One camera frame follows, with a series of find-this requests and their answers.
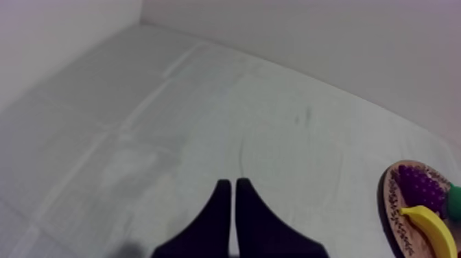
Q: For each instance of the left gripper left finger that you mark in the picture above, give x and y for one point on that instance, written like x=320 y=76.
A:
x=209 y=230

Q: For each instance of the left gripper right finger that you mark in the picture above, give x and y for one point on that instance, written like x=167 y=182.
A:
x=263 y=230

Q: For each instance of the green toy pear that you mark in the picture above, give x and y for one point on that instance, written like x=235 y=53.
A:
x=455 y=203

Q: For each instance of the round wooden board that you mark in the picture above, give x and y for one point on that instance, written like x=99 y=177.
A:
x=390 y=201

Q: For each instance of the purple toy grapes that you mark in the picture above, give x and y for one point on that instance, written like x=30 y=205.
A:
x=421 y=187

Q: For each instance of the yellow toy banana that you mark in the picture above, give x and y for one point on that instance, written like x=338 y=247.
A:
x=432 y=227

